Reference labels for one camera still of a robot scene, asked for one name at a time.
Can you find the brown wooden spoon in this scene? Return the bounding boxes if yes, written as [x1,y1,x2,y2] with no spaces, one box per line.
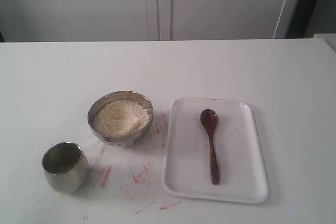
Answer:
[200,109,219,185]

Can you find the steel bowl of rice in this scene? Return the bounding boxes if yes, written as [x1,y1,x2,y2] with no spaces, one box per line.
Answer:
[87,91,154,147]

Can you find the small steel cup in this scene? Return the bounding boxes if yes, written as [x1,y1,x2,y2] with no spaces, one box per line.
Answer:
[41,142,90,194]

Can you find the white rectangular plastic tray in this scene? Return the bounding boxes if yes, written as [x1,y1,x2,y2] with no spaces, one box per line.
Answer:
[163,98,269,204]

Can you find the white cabinet behind table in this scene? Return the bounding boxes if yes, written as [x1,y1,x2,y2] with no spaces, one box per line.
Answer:
[1,0,298,42]

